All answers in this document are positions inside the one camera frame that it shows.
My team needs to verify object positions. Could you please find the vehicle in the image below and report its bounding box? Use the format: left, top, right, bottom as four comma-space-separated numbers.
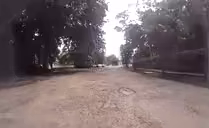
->
95, 63, 106, 69

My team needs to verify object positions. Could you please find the manhole cover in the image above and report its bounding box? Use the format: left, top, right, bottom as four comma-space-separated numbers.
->
117, 86, 138, 97

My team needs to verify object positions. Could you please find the grey-brown asphalt road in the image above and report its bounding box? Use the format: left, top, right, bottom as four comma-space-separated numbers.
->
0, 65, 209, 128

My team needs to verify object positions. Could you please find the wood of dark trees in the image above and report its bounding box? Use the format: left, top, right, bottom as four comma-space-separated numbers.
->
0, 0, 209, 81

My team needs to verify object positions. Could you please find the dark fence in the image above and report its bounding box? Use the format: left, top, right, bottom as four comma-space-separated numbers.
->
131, 30, 209, 81

